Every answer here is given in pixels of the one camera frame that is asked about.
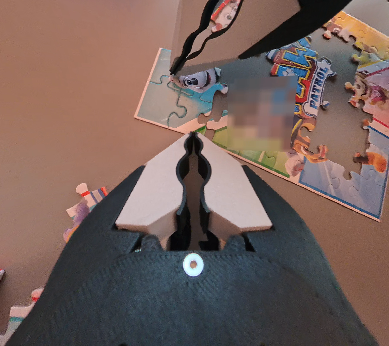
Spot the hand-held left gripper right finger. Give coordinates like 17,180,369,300
194,133,273,251

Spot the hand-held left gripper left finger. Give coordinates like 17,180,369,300
115,133,194,251

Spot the assembled pink red puzzle section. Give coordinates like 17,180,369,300
210,0,389,61

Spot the green puzzle section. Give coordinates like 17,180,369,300
194,109,292,178

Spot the assembled logo puzzle section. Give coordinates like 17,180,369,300
266,36,337,119

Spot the pink dog puzzle piece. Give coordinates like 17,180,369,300
345,51,389,128

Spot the white purple striped puzzle piece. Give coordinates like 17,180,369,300
63,183,108,243

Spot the white teal purple puzzle piece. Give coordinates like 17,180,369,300
0,288,44,346

